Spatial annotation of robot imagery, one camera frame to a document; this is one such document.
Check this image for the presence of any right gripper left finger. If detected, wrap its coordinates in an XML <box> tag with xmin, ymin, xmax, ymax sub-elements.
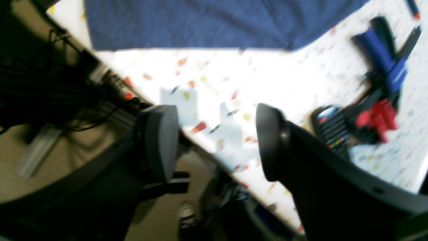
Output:
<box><xmin>0</xmin><ymin>105</ymin><xmax>190</xmax><ymax>241</ymax></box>

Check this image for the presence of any black TV remote control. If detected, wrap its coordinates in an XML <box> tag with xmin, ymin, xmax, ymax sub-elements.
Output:
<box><xmin>310</xmin><ymin>105</ymin><xmax>351</xmax><ymax>161</ymax></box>

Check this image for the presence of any white power strip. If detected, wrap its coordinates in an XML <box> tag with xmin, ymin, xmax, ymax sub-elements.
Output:
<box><xmin>89</xmin><ymin>64</ymin><xmax>144</xmax><ymax>105</ymax></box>

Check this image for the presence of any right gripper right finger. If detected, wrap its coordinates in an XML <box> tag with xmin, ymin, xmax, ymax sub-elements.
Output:
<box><xmin>256</xmin><ymin>103</ymin><xmax>428</xmax><ymax>241</ymax></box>

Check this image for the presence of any orange blue T-handle screwdriver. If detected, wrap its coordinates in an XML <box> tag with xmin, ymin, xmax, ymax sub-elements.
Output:
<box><xmin>406</xmin><ymin>0</ymin><xmax>421</xmax><ymax>19</ymax></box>

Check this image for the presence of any blue grey T-shirt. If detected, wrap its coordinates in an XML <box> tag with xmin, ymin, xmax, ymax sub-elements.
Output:
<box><xmin>84</xmin><ymin>0</ymin><xmax>366</xmax><ymax>51</ymax></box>

